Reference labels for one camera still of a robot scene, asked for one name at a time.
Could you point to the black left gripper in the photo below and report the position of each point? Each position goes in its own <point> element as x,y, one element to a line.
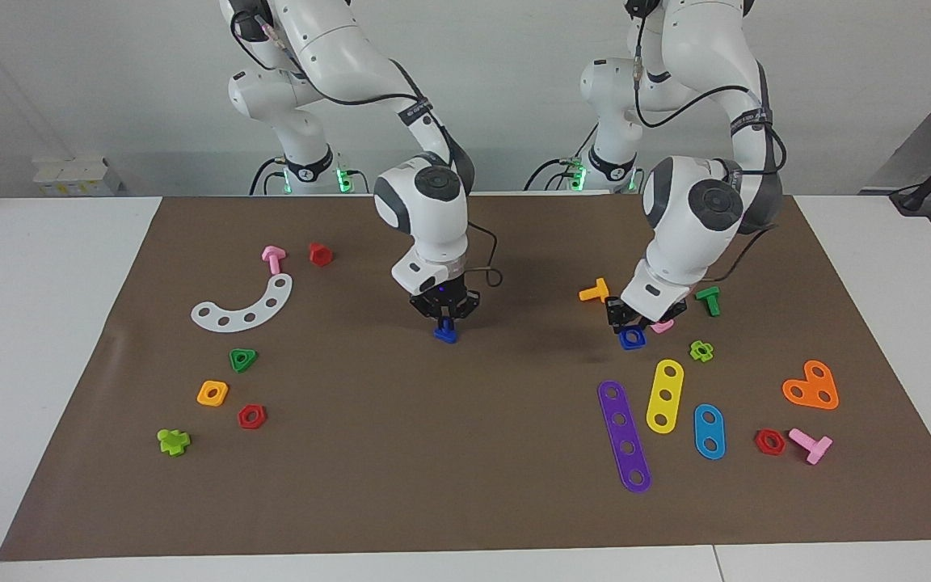
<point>619,311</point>

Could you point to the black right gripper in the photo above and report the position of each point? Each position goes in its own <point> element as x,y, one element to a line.
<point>443,297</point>

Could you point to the blue triangular plastic screw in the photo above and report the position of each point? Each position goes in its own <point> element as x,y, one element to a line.
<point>447,335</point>

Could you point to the blue square plastic nut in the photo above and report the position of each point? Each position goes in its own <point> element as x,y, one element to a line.
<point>623,341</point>

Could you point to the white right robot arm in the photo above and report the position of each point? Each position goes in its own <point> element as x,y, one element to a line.
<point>425,210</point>

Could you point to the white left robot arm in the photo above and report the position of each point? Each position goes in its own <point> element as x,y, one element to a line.
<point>696,202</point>

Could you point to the pink square plastic nut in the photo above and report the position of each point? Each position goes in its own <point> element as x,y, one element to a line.
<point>663,326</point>

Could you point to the orange plastic screw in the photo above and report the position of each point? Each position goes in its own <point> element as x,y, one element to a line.
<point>593,292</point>

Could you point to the lime green cross nut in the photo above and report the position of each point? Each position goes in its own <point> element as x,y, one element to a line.
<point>695,352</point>

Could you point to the dark green plastic screw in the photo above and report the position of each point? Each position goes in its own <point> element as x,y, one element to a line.
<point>710,301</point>

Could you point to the red hexagonal plastic screw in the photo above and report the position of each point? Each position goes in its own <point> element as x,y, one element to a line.
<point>320,255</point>

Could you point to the red hexagonal plastic nut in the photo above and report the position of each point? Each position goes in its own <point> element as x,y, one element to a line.
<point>759,443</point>
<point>243,419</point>

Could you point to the pink plastic screw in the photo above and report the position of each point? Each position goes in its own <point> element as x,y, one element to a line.
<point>811,444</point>
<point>272,257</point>

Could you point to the green triangular plastic nut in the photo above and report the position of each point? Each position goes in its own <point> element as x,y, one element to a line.
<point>234,362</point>

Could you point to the orange square plastic nut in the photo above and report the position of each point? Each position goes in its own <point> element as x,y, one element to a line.
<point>203,394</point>

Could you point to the lime green cross screw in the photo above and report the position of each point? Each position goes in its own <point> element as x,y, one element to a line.
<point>173,443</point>

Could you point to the yellow three-hole plastic plate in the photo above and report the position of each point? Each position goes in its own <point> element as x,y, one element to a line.
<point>653,404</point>

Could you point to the purple four-hole plastic plate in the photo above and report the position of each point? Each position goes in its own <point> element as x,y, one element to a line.
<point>612,420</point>

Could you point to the brown table mat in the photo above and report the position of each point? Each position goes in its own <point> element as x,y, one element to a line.
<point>433,444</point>

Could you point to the blue two-hole plastic plate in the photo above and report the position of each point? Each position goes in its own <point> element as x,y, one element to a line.
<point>709,453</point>

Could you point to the orange heart-shaped plastic plate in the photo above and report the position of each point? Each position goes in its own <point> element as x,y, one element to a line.
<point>806,381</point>

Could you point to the white curved plastic plate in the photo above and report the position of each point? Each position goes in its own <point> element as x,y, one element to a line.
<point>208,315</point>

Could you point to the white box by wall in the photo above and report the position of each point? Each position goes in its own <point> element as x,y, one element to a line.
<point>77,176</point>

